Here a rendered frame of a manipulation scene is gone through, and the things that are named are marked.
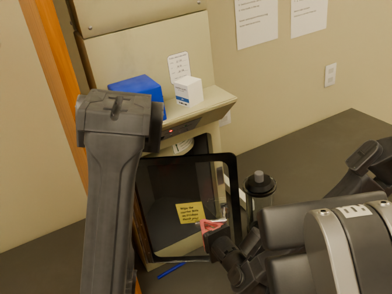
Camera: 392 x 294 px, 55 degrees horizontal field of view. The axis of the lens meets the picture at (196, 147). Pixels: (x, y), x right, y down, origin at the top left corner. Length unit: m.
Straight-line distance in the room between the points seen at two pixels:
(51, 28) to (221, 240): 0.61
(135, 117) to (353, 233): 0.25
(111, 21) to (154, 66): 0.15
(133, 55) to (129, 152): 0.56
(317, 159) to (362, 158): 0.98
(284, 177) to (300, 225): 1.34
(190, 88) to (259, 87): 0.85
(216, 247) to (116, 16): 0.59
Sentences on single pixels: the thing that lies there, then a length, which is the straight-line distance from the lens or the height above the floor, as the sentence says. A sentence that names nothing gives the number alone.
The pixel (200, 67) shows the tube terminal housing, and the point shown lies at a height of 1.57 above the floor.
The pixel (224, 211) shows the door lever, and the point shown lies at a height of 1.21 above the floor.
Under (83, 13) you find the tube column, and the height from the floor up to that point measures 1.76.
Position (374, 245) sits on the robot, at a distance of 0.24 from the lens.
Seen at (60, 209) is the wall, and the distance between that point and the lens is 1.58.
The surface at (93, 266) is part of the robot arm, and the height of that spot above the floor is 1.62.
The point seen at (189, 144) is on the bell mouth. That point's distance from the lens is 1.13.
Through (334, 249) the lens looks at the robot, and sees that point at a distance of 0.23.
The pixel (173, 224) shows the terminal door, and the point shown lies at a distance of 1.13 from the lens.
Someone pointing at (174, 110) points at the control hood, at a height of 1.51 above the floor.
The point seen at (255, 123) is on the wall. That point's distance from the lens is 1.80.
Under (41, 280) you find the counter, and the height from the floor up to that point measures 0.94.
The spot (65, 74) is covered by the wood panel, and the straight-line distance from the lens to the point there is 0.81.
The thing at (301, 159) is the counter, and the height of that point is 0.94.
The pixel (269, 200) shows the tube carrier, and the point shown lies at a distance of 1.22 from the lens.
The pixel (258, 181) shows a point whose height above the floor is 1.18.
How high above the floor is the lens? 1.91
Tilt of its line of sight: 32 degrees down
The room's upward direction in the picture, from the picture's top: 8 degrees counter-clockwise
